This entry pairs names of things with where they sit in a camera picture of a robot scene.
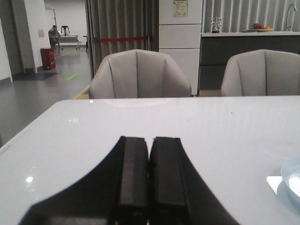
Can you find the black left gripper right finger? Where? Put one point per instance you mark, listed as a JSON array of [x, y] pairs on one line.
[[178, 194]]

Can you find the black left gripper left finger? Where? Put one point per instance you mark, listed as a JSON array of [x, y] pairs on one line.
[[115, 192]]

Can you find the light blue plate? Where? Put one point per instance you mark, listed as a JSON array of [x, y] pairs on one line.
[[290, 173]]

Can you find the grey chair left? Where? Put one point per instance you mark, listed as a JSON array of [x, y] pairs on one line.
[[139, 74]]

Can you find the grey chair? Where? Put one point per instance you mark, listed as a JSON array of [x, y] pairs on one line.
[[139, 74], [262, 73]]

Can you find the grey chair right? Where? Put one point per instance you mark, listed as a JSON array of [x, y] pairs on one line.
[[262, 73]]

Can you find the red trash bin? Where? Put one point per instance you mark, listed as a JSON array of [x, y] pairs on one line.
[[48, 58]]

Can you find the red barrier belt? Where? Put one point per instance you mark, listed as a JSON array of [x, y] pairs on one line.
[[119, 39]]

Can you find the background folding table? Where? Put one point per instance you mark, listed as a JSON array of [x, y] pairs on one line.
[[65, 37]]

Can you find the seated person in background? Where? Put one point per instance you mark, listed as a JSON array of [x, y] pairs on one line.
[[53, 36]]

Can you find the white refrigerator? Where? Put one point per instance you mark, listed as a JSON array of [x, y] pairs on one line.
[[180, 26]]

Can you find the fruit bowl on counter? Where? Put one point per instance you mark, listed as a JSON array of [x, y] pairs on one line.
[[260, 28]]

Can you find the silver faucet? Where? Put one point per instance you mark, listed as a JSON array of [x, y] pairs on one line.
[[292, 9]]

